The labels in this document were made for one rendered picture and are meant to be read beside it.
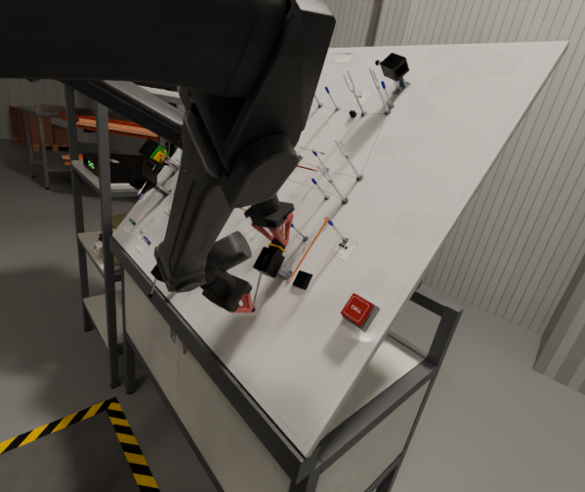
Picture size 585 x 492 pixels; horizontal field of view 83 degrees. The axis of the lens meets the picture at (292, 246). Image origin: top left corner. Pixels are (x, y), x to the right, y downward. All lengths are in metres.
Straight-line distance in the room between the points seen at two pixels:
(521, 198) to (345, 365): 2.97
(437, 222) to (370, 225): 0.14
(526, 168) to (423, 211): 2.75
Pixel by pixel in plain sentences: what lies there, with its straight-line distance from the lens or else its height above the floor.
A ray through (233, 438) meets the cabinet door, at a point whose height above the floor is 0.63.
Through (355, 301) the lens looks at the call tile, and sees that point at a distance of 0.68.
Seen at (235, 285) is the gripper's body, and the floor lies 1.11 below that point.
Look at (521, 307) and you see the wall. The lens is 3.69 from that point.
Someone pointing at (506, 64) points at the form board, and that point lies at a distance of 1.01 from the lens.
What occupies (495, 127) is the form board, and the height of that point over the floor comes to 1.49.
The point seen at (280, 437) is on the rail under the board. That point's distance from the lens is 0.75.
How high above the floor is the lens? 1.44
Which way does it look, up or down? 21 degrees down
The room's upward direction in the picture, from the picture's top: 10 degrees clockwise
